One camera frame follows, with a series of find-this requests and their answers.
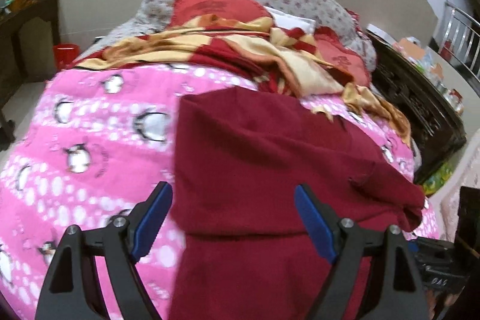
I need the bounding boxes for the red plastic bucket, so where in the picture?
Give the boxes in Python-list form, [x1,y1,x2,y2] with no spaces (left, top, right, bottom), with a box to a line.
[53,44,80,71]

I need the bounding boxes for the dark wooden side table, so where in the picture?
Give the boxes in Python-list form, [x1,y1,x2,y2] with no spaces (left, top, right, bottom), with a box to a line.
[0,0,61,152]

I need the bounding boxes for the pink penguin blanket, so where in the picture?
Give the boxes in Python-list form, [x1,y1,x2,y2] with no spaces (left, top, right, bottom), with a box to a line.
[1,65,439,319]

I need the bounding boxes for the dark carved wooden cabinet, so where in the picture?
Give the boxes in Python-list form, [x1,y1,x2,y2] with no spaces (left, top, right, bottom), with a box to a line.
[368,33,467,184]

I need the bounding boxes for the cream ornate armchair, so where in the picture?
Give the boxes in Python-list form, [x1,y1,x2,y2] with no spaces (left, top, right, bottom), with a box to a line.
[429,129,480,242]

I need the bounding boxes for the red yellow floral blanket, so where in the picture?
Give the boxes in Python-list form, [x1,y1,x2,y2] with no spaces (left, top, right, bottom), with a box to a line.
[75,15,412,144]

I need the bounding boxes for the dark red garment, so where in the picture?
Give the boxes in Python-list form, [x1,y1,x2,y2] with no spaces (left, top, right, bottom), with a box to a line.
[169,87,425,319]

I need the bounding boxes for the white pillow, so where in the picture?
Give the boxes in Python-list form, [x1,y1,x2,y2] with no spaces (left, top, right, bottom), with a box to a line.
[265,7,316,35]

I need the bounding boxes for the red heart cushion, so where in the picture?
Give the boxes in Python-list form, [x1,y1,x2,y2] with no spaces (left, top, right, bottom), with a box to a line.
[169,0,271,27]
[314,27,371,87]

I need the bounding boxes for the metal stair railing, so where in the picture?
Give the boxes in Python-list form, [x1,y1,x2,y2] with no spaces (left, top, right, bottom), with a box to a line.
[433,1,479,84]

